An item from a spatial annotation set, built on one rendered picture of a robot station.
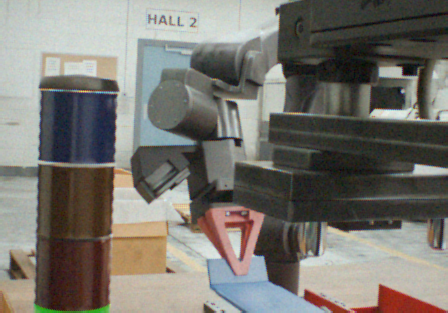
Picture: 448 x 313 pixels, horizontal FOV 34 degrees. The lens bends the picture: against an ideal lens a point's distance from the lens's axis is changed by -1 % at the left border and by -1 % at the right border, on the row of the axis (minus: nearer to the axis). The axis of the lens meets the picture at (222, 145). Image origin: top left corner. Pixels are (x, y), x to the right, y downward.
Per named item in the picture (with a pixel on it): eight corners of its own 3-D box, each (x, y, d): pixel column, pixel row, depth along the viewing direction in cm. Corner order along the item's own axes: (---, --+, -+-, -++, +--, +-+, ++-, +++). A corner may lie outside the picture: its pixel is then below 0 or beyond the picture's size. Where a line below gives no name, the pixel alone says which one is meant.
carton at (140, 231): (182, 289, 413) (186, 201, 410) (72, 293, 390) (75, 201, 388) (152, 263, 474) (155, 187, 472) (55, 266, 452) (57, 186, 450)
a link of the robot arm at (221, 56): (241, 45, 83) (348, -3, 106) (178, 45, 88) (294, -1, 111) (254, 146, 87) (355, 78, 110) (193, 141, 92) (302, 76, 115)
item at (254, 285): (261, 280, 84) (262, 255, 84) (329, 319, 70) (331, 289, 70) (204, 284, 81) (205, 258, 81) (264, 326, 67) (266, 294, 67)
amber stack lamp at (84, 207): (102, 224, 38) (104, 160, 38) (122, 237, 35) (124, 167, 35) (29, 225, 37) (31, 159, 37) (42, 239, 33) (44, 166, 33)
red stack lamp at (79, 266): (100, 289, 38) (102, 227, 38) (119, 309, 35) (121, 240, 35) (28, 292, 37) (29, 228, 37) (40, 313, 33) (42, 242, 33)
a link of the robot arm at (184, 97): (198, 132, 76) (218, 23, 78) (135, 127, 81) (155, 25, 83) (253, 153, 86) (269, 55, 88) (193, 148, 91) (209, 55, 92)
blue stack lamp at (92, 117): (105, 157, 38) (107, 93, 38) (124, 164, 35) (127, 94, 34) (31, 156, 37) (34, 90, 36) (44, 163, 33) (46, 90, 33)
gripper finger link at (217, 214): (219, 274, 78) (207, 190, 81) (198, 286, 84) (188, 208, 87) (277, 269, 81) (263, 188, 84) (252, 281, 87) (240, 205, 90)
